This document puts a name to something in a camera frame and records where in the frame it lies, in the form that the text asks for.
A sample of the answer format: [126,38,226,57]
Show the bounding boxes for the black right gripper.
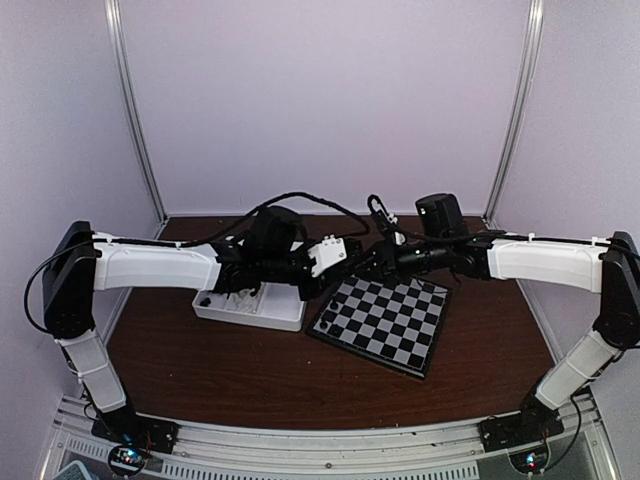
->
[350,235,450,286]

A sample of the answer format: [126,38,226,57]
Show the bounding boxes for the white compartment tray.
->
[192,283,306,332]

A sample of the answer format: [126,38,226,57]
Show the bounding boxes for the black silver chessboard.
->
[306,276,452,380]

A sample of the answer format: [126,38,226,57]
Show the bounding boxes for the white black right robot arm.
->
[356,194,639,442]

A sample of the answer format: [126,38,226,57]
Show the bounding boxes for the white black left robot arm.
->
[36,206,362,444]

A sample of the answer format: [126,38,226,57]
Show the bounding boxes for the white chess piece pile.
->
[225,294,262,314]

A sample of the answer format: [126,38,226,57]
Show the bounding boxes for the right round circuit board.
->
[509,447,550,475]

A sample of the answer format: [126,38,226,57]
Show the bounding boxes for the round circuit board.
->
[509,447,550,475]
[107,445,151,476]

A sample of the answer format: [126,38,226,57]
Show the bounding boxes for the left round circuit board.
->
[107,445,151,476]

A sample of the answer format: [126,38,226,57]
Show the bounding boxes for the blue plastic basket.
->
[53,461,99,480]

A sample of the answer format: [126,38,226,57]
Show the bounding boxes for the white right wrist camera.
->
[387,213,406,246]

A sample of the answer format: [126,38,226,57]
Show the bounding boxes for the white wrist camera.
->
[307,236,347,278]
[387,213,406,246]

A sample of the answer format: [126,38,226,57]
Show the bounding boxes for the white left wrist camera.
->
[307,236,347,278]

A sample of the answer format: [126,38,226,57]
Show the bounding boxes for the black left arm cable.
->
[219,191,374,241]

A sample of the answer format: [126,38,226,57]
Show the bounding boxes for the aluminium front rail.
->
[35,394,622,479]

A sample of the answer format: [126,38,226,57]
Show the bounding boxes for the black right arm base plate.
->
[478,413,564,453]

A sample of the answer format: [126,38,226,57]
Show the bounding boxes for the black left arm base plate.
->
[91,416,179,454]

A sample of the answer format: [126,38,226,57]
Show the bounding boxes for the right aluminium frame post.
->
[483,0,545,225]

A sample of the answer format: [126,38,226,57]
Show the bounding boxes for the aluminium frame post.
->
[104,0,167,223]
[483,0,545,225]

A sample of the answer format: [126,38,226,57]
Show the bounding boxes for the left aluminium frame post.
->
[104,0,167,223]

